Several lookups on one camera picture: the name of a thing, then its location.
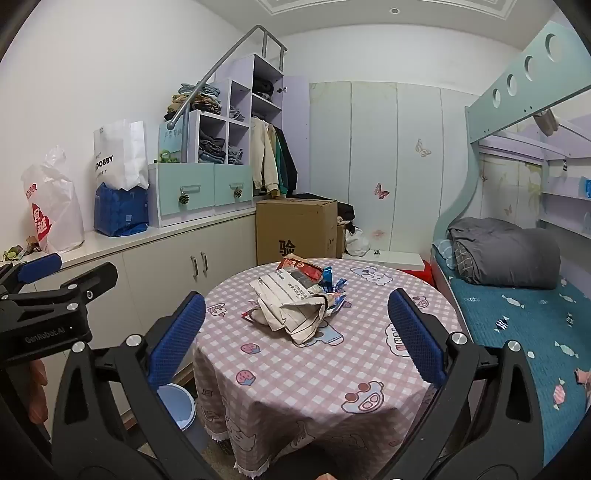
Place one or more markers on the narrow teal drawer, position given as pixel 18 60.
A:
pixel 233 177

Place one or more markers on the black hanging jacket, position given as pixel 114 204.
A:
pixel 291 161

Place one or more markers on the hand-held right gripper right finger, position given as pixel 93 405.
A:
pixel 415 337

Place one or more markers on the purple stair shelf unit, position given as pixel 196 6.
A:
pixel 240 92

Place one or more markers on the teal candy print bedsheet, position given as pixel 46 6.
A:
pixel 521 332

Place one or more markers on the person's left hand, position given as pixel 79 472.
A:
pixel 40 387

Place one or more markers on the small folded grey clothes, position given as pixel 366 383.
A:
pixel 235 157

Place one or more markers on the green toy plant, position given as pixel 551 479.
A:
pixel 167 157

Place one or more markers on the pale butterfly sticker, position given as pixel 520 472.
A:
pixel 422 147

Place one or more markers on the cream hanging jacket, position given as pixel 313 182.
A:
pixel 265 157

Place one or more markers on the folded grey cloth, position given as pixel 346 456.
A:
pixel 236 113

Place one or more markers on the red white strip wrapper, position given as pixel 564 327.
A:
pixel 251 316

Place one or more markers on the wide teal drawer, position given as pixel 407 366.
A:
pixel 184 184

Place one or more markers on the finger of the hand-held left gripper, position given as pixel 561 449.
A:
pixel 78 288
pixel 39 267

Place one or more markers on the grey duvet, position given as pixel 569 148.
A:
pixel 508 254

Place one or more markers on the stack of folded jeans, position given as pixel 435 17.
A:
pixel 212 147

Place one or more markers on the folded black clothes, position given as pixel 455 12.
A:
pixel 263 87

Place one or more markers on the white low cabinet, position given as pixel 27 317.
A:
pixel 157 267

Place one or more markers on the teal bunk bed frame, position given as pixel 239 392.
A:
pixel 508 101

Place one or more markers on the small green toy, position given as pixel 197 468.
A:
pixel 13 254

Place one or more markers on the large cardboard box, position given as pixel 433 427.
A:
pixel 295 230

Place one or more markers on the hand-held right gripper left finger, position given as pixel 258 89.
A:
pixel 178 341

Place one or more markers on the pile of folded clothes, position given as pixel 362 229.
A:
pixel 198 101

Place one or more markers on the purple wall shelf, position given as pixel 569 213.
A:
pixel 565 203

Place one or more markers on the red snack wrapper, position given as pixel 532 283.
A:
pixel 300 266

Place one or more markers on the blue checked pillow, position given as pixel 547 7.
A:
pixel 445 254

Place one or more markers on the round table pink checked tablecloth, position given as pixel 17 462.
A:
pixel 295 392

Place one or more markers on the grey metal handrail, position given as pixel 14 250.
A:
pixel 221 60

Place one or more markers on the white paper bag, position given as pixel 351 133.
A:
pixel 122 157

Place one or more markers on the printed paper bag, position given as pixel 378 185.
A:
pixel 295 314

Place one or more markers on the pale blue box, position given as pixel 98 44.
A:
pixel 171 138

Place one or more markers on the grey plaid blanket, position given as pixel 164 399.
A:
pixel 463 261

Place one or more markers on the blue and red wrapper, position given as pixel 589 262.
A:
pixel 340 300

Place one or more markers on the white panel wardrobe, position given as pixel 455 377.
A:
pixel 397 138

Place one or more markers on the blue snack wrapper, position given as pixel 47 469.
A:
pixel 327 278

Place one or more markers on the blue woven bag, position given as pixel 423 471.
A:
pixel 120 212

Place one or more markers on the pale blue trash bin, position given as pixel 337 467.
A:
pixel 178 408

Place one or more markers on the white board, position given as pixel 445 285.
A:
pixel 397 261

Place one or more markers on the white plastic bag red print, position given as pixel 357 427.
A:
pixel 51 212

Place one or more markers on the pink butterfly sticker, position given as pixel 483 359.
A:
pixel 381 190

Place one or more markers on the green hanging jacket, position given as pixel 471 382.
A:
pixel 280 161

